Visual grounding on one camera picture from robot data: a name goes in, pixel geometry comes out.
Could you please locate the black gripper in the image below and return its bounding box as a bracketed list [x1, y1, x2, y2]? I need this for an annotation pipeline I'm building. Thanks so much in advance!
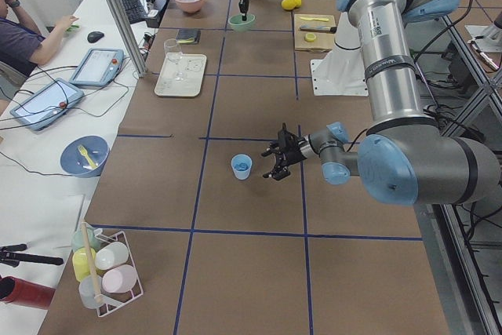
[260, 122, 306, 180]
[238, 0, 249, 21]

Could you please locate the light green bowl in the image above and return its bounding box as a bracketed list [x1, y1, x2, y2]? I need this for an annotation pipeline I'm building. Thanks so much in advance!
[228, 13, 256, 32]

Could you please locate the light blue plastic cup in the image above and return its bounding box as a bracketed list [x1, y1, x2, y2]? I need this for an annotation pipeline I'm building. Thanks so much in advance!
[231, 154, 253, 180]

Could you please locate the blue bowl on desk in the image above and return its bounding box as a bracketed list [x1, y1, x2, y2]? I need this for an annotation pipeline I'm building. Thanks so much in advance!
[60, 136, 110, 178]

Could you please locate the grey folded cloth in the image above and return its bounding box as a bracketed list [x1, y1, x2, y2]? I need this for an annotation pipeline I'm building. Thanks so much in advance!
[176, 28, 201, 45]

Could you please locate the half lemon slice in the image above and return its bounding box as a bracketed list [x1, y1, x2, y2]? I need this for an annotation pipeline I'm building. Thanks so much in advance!
[304, 32, 317, 42]

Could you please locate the clear wine glass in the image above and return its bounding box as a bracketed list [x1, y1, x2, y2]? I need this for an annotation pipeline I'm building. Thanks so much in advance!
[163, 38, 185, 82]

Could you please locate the yellow plastic knife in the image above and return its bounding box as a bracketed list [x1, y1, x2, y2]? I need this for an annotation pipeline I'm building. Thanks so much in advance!
[299, 16, 330, 22]

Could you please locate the wooden cutting board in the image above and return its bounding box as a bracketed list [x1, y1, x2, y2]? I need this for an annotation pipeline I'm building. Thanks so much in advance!
[293, 14, 336, 52]

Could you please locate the cream bear serving tray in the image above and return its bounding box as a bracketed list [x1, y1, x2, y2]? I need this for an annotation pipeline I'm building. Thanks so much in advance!
[154, 53, 207, 97]

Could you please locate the steel muddler with black cap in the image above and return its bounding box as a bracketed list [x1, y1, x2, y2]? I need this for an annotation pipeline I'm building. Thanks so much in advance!
[299, 25, 337, 34]

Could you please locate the black keyboard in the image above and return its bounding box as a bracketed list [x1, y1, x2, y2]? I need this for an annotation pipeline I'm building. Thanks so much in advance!
[120, 0, 146, 24]

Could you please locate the black computer mouse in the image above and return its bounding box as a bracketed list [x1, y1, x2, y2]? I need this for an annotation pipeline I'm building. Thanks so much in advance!
[87, 31, 104, 44]

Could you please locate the teach pendant tablet far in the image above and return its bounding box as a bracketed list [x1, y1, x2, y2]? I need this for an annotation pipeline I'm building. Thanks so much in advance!
[69, 48, 125, 87]

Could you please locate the teach pendant tablet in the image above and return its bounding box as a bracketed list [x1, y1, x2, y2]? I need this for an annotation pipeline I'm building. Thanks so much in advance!
[10, 78, 84, 131]
[69, 48, 125, 87]

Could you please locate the white cup in rack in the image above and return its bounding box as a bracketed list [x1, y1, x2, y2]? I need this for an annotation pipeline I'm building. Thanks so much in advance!
[95, 242, 129, 271]

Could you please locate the yellow plastic fork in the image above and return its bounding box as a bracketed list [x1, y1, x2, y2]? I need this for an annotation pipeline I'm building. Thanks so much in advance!
[78, 144, 97, 169]

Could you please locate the pink cup in rack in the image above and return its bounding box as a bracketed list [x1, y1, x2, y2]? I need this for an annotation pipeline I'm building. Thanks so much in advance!
[102, 264, 137, 293]

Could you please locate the teach pendant tablet near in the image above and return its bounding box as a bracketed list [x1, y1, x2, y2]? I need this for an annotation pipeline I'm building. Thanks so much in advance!
[10, 78, 84, 131]

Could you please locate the green cup in rack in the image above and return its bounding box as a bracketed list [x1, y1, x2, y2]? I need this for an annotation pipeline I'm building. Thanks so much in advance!
[71, 224, 103, 253]

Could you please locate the yellow cup in rack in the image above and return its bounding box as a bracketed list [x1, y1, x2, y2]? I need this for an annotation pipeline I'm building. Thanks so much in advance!
[71, 247, 90, 282]

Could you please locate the seated person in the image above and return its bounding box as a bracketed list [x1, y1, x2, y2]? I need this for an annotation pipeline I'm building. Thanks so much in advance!
[0, 0, 82, 116]

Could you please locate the clear cup in rack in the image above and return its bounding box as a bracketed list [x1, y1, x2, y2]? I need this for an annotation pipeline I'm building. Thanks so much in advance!
[78, 275, 103, 309]

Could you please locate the red cylinder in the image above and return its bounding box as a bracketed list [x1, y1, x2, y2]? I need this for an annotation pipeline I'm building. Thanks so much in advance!
[1, 276, 56, 310]

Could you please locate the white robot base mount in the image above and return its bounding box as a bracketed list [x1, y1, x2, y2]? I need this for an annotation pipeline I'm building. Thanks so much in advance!
[311, 13, 368, 96]

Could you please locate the aluminium frame post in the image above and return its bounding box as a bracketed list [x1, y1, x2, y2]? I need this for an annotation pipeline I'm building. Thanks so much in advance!
[106, 0, 147, 78]

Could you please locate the white wire cup rack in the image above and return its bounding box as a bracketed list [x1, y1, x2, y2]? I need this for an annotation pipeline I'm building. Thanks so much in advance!
[78, 222, 144, 318]

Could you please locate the black tripod handle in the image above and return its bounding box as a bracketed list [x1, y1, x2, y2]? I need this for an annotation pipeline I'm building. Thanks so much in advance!
[1, 244, 64, 268]

